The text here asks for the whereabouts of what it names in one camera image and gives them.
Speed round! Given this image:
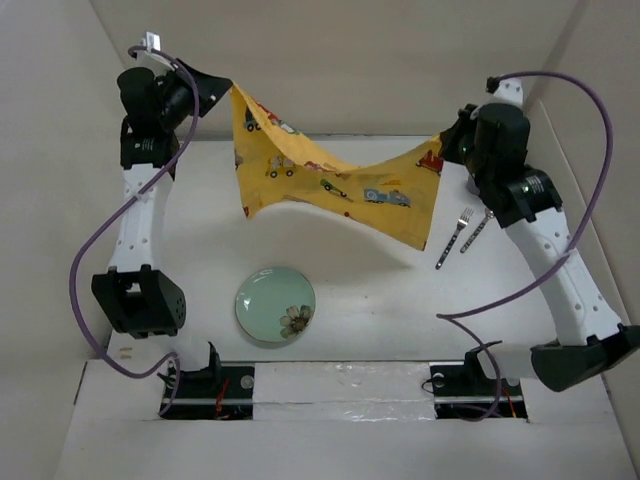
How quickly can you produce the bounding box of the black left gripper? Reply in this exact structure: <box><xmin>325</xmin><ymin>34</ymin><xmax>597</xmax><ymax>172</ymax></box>
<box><xmin>157</xmin><ymin>59</ymin><xmax>231</xmax><ymax>131</ymax></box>

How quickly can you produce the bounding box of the yellow car print cloth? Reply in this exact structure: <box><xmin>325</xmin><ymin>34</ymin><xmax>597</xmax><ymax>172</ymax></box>
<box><xmin>231</xmin><ymin>85</ymin><xmax>444</xmax><ymax>250</ymax></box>

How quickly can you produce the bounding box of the green floral plate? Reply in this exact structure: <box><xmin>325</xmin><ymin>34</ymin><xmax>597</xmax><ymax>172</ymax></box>
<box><xmin>235</xmin><ymin>267</ymin><xmax>316</xmax><ymax>345</ymax></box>

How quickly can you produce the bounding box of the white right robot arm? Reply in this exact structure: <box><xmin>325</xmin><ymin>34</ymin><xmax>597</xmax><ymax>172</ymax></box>
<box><xmin>440</xmin><ymin>103</ymin><xmax>639</xmax><ymax>394</ymax></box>

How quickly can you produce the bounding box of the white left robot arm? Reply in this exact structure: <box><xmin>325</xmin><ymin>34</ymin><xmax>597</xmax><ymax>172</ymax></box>
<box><xmin>91</xmin><ymin>67</ymin><xmax>232</xmax><ymax>397</ymax></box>

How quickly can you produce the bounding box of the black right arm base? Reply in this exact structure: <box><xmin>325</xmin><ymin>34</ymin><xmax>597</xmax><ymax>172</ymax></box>
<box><xmin>421</xmin><ymin>361</ymin><xmax>528</xmax><ymax>420</ymax></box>

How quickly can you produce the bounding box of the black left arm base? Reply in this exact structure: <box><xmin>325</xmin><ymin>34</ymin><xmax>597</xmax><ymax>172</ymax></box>
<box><xmin>158</xmin><ymin>363</ymin><xmax>255</xmax><ymax>421</ymax></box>

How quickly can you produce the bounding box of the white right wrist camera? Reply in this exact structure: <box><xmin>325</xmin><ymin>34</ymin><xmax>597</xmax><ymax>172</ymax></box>
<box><xmin>486</xmin><ymin>77</ymin><xmax>524</xmax><ymax>108</ymax></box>

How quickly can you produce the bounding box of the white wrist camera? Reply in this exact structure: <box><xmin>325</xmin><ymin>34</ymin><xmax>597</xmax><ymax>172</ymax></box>
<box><xmin>136</xmin><ymin>31</ymin><xmax>171</xmax><ymax>69</ymax></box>
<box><xmin>486</xmin><ymin>77</ymin><xmax>524</xmax><ymax>108</ymax></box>

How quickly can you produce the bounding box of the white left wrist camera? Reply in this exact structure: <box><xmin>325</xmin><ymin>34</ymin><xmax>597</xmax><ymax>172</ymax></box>
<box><xmin>136</xmin><ymin>31</ymin><xmax>171</xmax><ymax>69</ymax></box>

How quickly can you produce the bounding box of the metal fork black handle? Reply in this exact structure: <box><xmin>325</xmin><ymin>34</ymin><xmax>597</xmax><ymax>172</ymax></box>
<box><xmin>435</xmin><ymin>207</ymin><xmax>474</xmax><ymax>270</ymax></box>

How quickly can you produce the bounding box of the metal spoon black handle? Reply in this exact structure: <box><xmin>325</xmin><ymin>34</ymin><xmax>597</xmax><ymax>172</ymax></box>
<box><xmin>460</xmin><ymin>208</ymin><xmax>495</xmax><ymax>254</ymax></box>

